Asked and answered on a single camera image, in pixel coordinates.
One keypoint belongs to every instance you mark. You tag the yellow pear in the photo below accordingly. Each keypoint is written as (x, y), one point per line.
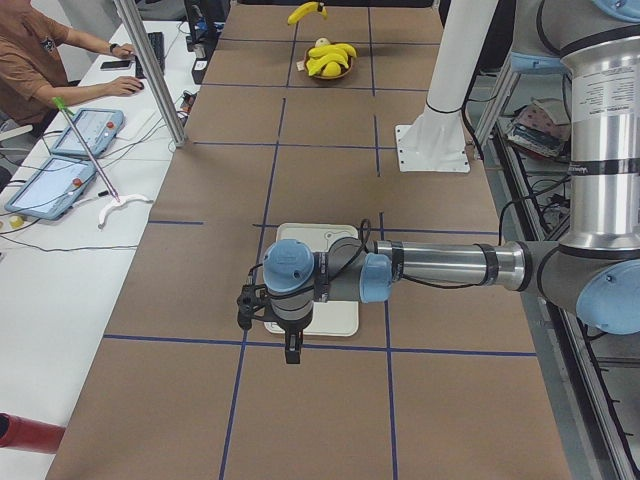
(331, 70)

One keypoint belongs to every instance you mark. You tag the cream bear tray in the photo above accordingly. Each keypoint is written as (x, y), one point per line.
(340, 315)

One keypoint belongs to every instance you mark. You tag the stack of magazines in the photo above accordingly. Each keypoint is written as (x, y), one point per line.
(542, 127)

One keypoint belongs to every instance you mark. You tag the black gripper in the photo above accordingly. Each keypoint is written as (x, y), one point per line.
(291, 326)

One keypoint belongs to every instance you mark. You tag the far teach pendant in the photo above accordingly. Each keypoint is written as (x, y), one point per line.
(98, 127)

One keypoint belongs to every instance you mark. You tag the aluminium frame post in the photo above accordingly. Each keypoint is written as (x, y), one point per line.
(134, 26)

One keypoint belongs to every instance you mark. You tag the person in brown shirt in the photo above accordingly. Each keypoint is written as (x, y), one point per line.
(32, 72)

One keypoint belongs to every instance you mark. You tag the near teach pendant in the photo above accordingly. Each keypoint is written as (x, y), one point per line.
(53, 189)

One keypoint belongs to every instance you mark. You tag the grabber stick with claw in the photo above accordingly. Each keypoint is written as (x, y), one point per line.
(118, 200)

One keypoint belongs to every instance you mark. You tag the dark yellow banana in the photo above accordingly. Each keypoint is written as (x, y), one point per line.
(305, 9)

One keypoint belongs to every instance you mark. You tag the brown wicker basket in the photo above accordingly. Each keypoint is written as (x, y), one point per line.
(344, 73)

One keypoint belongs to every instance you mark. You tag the black smartphone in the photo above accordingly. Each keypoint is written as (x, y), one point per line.
(115, 65)

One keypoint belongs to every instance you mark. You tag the bright yellow banana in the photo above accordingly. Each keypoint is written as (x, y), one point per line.
(344, 49)

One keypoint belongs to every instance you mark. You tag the white camera mast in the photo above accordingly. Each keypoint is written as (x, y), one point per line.
(435, 141)

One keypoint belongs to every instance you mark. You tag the greenish yellow long banana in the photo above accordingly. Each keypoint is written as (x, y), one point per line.
(315, 65)

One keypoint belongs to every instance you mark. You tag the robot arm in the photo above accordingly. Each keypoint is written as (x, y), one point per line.
(592, 271)

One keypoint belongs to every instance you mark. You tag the teach pendant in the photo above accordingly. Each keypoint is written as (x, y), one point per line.
(53, 189)
(98, 127)

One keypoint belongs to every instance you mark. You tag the red cylinder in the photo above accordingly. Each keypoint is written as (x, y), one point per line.
(25, 434)

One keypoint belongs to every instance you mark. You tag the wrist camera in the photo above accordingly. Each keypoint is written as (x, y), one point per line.
(249, 303)

